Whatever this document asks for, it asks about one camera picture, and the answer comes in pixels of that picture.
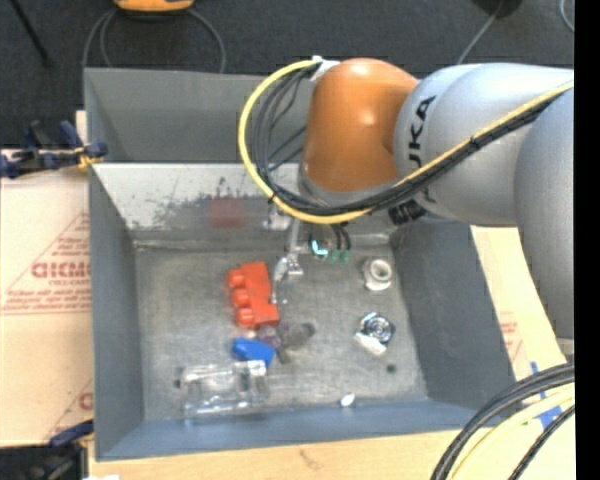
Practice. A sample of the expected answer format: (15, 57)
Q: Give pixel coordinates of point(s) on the clear plastic box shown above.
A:
(220, 385)

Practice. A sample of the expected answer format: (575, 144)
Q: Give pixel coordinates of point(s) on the black cylinder on white bracket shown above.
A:
(405, 213)

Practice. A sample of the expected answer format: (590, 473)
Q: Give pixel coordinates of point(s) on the silver round metal part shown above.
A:
(376, 329)

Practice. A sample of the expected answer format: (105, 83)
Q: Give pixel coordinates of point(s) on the small white oval piece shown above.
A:
(348, 400)

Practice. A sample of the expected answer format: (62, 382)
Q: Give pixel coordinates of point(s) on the purple and grey toy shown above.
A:
(295, 335)

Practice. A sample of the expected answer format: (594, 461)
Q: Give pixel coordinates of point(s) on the brown cardboard board red print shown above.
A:
(40, 318)

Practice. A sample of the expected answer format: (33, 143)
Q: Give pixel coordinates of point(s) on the blue plastic piece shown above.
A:
(252, 350)

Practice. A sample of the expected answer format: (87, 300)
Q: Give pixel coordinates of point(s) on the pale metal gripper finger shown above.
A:
(280, 275)
(295, 266)

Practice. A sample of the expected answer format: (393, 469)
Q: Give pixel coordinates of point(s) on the red studded toy block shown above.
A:
(252, 293)

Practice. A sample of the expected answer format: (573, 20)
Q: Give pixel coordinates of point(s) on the grey metal bin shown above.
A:
(330, 378)

